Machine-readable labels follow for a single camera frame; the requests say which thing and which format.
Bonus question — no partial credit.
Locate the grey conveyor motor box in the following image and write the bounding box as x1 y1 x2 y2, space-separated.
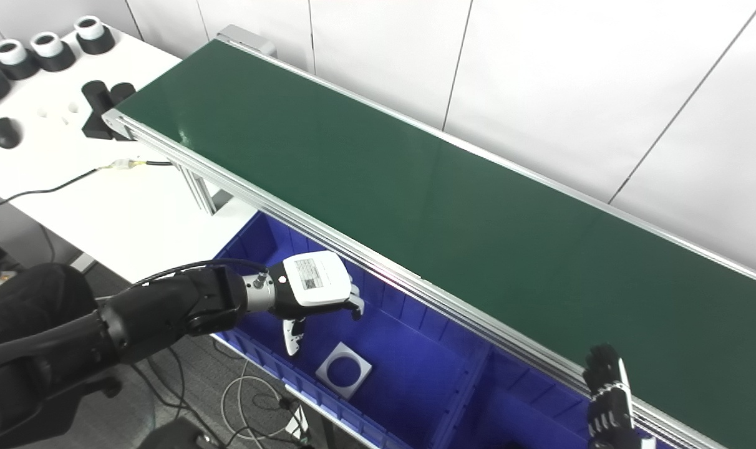
218 25 278 59

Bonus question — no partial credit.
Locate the black computer mouse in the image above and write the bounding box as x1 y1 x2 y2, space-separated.
0 117 24 150

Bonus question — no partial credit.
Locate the black office chair base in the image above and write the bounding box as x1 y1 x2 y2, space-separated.
138 417 224 449

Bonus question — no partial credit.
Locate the aluminium conveyor leg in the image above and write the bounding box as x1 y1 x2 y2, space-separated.
169 161 233 216

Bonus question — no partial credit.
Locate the white square part round hole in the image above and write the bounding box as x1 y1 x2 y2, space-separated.
316 342 373 400

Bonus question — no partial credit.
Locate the blue plastic bin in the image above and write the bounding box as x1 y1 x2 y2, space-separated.
440 349 662 449
213 212 495 449

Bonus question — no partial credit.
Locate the black cable with white connector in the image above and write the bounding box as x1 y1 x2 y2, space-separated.
0 158 175 220

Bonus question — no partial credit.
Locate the black double cylinder part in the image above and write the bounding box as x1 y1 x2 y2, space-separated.
81 80 137 142

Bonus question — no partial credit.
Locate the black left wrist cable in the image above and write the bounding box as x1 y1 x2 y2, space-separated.
125 259 270 295

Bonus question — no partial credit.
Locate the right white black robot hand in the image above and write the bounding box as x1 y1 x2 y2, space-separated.
582 344 657 449

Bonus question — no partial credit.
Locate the white floor cable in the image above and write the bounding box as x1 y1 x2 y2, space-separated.
219 359 305 445

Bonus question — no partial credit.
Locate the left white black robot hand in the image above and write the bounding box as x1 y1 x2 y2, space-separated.
269 251 366 357

